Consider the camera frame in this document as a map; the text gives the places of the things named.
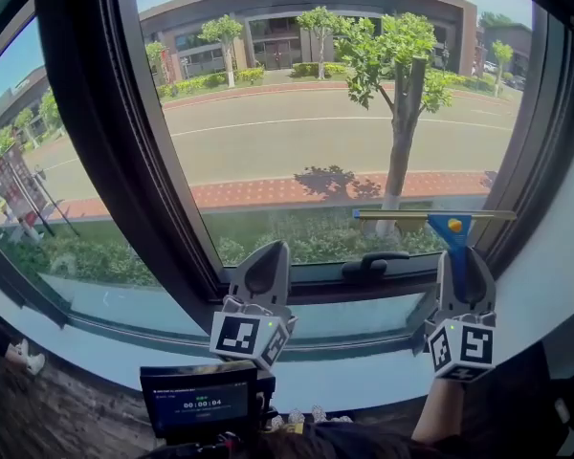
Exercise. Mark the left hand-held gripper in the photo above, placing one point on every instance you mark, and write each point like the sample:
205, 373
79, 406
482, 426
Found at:
234, 335

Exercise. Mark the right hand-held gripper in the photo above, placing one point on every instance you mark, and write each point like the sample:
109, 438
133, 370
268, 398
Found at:
476, 347

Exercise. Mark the blue brass squeegee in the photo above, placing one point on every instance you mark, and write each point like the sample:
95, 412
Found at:
454, 266

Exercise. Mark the casement window glass pane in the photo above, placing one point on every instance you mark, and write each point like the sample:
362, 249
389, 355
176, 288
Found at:
292, 137

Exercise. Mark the person's right forearm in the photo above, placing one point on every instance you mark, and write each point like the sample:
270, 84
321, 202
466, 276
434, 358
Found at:
437, 414

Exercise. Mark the green hedge bushes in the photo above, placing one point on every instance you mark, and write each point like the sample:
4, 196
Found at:
315, 242

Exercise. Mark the short wide window glass pane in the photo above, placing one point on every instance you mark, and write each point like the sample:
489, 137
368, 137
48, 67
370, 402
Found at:
354, 316

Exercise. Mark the white window sill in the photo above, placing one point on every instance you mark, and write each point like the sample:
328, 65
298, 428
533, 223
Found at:
339, 380

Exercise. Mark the black office chair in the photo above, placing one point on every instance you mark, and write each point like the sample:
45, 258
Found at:
531, 399

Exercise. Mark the black monitor screen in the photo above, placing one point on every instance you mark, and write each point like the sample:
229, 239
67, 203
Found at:
196, 399

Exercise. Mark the person's left patterned shoe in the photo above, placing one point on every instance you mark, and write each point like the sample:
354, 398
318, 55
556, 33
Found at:
295, 416

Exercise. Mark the person's patterned shoe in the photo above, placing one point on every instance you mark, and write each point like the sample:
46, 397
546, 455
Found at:
318, 413
295, 416

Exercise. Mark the person's right patterned shoe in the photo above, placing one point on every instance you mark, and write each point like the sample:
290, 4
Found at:
318, 413

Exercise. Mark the street tree with sawn top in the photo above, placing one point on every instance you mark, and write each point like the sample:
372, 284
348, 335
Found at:
402, 151

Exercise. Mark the person's black shirt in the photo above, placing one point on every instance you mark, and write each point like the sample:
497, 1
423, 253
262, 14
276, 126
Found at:
363, 443

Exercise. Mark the large fixed window glass pane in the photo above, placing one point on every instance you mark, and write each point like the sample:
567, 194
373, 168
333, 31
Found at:
52, 208

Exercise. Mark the small roadside tree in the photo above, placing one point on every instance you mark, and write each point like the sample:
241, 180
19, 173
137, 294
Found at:
318, 22
222, 31
502, 53

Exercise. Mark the black street lamp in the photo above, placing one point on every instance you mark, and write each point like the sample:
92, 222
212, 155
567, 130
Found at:
40, 175

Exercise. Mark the red notice board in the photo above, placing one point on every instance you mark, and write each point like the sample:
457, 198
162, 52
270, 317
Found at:
14, 184

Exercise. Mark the brown brick building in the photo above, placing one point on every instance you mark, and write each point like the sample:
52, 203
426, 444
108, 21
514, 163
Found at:
277, 12

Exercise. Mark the black window frame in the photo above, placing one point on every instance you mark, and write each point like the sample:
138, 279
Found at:
124, 160

